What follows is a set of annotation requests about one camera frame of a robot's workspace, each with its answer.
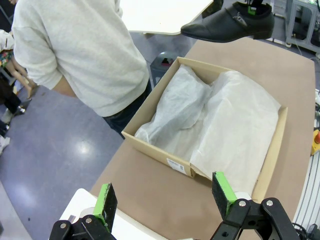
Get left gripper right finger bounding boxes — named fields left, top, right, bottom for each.
left=211, top=171, right=301, bottom=240

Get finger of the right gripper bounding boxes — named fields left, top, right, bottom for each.
left=243, top=0, right=263, bottom=16

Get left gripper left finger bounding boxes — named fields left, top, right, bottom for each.
left=48, top=182, right=118, bottom=240

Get black leather dress shoe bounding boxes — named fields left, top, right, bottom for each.
left=180, top=2, right=275, bottom=43

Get white tissue paper sheet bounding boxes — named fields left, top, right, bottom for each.
left=134, top=64, right=282, bottom=193

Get person's right forearm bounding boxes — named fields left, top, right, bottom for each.
left=52, top=74, right=77, bottom=98

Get white foam box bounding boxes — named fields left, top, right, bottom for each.
left=58, top=187, right=193, bottom=240

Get tan cardboard shoe box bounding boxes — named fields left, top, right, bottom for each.
left=121, top=56, right=289, bottom=204

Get yellow emergency stop box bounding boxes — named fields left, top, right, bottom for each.
left=310, top=129, right=320, bottom=156

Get white background table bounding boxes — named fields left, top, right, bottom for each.
left=119, top=0, right=215, bottom=36

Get grey plastic stool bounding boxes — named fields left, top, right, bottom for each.
left=149, top=51, right=176, bottom=87

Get bare-legged background figure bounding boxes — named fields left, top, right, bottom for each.
left=0, top=29, right=40, bottom=101

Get person in grey sweatshirt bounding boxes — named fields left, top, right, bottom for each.
left=11, top=0, right=153, bottom=140

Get grey metal frame cart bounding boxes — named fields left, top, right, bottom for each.
left=284, top=0, right=320, bottom=54

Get aluminium frame rail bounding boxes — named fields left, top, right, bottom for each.
left=292, top=149, right=320, bottom=226

